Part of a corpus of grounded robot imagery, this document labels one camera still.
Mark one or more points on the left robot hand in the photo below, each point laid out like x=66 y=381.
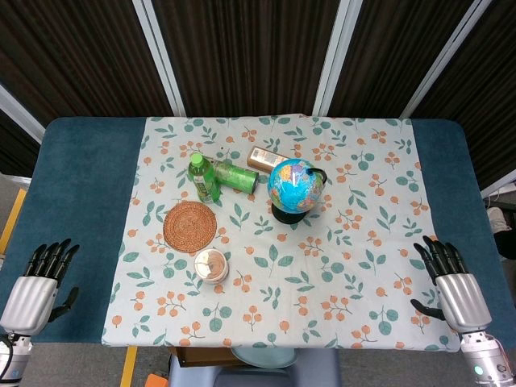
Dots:
x=32 y=296

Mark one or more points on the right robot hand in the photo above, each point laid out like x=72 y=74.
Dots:
x=459 y=294

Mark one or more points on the blue globe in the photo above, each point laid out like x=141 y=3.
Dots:
x=294 y=189

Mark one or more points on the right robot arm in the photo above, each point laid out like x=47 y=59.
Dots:
x=485 y=356

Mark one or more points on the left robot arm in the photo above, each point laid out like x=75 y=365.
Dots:
x=11 y=356

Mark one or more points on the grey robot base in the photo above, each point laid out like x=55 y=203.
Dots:
x=254 y=369

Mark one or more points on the white shoe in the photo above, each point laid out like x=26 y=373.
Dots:
x=499 y=219

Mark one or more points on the blue table cover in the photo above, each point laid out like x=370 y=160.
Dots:
x=80 y=193

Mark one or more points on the woven round coaster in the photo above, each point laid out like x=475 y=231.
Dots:
x=190 y=226

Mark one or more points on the floral patterned tablecloth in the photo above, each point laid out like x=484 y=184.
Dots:
x=282 y=274

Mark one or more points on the brown wooden board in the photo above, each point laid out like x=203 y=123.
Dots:
x=201 y=355

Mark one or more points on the clear plastic snack jar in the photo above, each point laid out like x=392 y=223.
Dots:
x=210 y=266

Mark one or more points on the light blue round plate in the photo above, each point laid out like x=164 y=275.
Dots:
x=264 y=356

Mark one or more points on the green drink bottle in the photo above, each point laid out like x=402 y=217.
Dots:
x=203 y=179

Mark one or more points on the green cylindrical can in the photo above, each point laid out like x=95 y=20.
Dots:
x=235 y=176

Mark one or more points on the brown cardboard box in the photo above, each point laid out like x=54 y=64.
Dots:
x=262 y=158

